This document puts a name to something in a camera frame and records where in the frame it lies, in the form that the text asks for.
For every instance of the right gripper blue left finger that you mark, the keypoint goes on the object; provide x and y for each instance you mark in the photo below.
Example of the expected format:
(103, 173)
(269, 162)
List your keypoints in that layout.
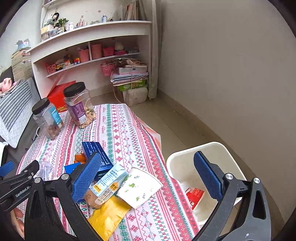
(83, 176)

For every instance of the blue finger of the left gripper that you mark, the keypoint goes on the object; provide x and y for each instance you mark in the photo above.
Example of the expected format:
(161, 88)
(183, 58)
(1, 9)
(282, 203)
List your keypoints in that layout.
(6, 168)
(30, 170)

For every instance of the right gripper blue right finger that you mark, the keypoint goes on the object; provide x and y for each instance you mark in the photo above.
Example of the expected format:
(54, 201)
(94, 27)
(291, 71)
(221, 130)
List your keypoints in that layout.
(211, 175)

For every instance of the small blue packet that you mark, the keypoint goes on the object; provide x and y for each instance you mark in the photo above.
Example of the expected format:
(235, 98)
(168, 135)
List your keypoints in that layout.
(70, 168)

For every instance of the light blue milk carton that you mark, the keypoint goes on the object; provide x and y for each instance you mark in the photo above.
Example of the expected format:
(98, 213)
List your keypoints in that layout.
(105, 188)

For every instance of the red instant noodle cup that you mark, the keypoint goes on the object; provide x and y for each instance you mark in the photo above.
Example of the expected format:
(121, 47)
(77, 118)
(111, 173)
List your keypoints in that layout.
(194, 196)

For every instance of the yellow snack wrapper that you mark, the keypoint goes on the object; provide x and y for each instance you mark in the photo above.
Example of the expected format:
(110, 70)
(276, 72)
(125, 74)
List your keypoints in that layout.
(106, 219)

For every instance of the white paper cup green print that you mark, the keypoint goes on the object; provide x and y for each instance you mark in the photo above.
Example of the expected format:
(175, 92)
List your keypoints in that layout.
(138, 187)

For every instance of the white trash bin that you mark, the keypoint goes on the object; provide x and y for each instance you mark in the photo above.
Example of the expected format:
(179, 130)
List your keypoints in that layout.
(180, 166)

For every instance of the person's left hand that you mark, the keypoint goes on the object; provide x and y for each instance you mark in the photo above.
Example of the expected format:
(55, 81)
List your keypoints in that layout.
(16, 219)

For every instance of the grey sofa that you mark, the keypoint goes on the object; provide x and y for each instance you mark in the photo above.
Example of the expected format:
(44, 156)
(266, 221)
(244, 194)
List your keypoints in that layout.
(26, 139)

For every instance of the patterned striped tablecloth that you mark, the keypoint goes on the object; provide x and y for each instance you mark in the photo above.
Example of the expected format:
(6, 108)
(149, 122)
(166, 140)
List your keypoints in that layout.
(129, 142)

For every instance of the clear jar blue label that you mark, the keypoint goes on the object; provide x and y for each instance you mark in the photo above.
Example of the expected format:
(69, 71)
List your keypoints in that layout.
(47, 118)

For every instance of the striped grey sofa cover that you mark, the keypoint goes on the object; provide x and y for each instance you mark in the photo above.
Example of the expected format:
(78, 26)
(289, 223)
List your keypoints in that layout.
(16, 110)

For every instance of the clear jar purple label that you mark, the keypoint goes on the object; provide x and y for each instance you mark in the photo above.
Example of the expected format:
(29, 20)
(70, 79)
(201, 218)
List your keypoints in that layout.
(79, 105)

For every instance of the red gift box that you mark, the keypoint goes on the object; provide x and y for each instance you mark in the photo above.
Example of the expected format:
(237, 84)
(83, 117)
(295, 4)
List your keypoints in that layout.
(56, 96)

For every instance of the pink plush toy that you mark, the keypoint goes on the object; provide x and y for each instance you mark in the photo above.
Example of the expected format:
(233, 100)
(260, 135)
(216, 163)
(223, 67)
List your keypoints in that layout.
(6, 85)

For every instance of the stack of books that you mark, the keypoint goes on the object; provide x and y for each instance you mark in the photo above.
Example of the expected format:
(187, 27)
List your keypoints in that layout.
(21, 65)

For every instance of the pink plastic basket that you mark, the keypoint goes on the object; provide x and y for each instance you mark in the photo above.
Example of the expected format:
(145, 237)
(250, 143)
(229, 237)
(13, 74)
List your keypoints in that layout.
(107, 69)

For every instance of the pile of papers on floor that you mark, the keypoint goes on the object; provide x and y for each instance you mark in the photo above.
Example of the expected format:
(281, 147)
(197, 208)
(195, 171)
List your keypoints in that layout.
(128, 70)

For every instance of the white bookshelf unit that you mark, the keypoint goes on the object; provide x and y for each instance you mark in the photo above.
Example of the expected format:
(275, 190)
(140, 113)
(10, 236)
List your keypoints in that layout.
(129, 33)

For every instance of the beige curtain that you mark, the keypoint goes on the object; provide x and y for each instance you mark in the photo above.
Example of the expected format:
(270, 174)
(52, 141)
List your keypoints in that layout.
(153, 13)

